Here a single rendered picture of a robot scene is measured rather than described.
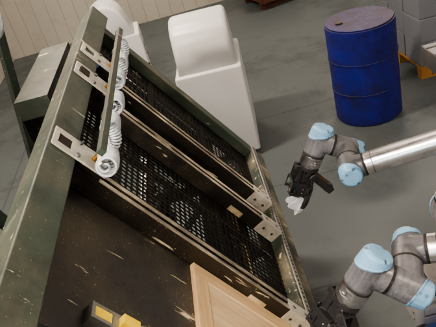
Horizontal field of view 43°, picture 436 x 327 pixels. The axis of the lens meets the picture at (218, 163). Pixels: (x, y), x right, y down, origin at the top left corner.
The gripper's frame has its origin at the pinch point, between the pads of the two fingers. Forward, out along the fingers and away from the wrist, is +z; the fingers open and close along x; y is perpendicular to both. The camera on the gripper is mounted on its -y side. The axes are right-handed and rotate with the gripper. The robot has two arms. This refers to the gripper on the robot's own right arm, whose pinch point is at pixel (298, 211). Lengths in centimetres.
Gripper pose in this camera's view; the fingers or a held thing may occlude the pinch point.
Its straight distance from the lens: 205.5
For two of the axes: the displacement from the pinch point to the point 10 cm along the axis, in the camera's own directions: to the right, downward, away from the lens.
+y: -9.6, -1.4, -2.2
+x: 1.2, 5.0, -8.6
